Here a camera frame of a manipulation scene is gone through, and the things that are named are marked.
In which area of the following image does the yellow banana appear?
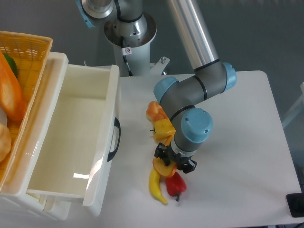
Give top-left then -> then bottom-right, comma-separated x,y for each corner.
149,168 -> 168,205

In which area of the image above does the yellow bell pepper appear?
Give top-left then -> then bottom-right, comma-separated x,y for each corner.
151,119 -> 176,145

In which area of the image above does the yellow wicker basket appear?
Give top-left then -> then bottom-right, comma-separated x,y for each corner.
0,31 -> 53,186

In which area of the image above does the white plastic drawer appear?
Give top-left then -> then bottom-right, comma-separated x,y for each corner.
28,65 -> 120,216

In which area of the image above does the white drawer cabinet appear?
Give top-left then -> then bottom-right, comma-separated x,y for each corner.
0,52 -> 71,220

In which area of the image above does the green pepper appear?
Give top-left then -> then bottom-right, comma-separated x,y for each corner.
3,53 -> 18,78

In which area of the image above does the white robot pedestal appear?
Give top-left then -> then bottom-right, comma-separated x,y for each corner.
104,12 -> 170,77

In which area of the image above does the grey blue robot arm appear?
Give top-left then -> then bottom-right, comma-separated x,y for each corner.
76,0 -> 237,173

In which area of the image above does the red bell pepper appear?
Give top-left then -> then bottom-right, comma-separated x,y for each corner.
166,172 -> 187,202

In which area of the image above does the orange baguette loaf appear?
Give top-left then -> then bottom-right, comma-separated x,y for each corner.
0,52 -> 27,121

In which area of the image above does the round bread bun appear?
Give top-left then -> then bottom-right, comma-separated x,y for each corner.
0,123 -> 12,161

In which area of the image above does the toast bread slice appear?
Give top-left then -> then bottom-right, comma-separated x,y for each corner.
152,158 -> 177,178

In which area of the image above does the black drawer handle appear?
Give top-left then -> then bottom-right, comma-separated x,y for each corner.
107,117 -> 121,162

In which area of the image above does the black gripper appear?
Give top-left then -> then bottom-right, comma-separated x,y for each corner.
154,142 -> 197,173

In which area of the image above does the black device at edge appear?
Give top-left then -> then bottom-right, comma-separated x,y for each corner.
286,193 -> 304,218

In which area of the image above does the black cable on pedestal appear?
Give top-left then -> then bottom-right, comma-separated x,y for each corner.
120,35 -> 134,77

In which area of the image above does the braided bread roll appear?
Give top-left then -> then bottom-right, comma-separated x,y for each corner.
146,101 -> 168,123

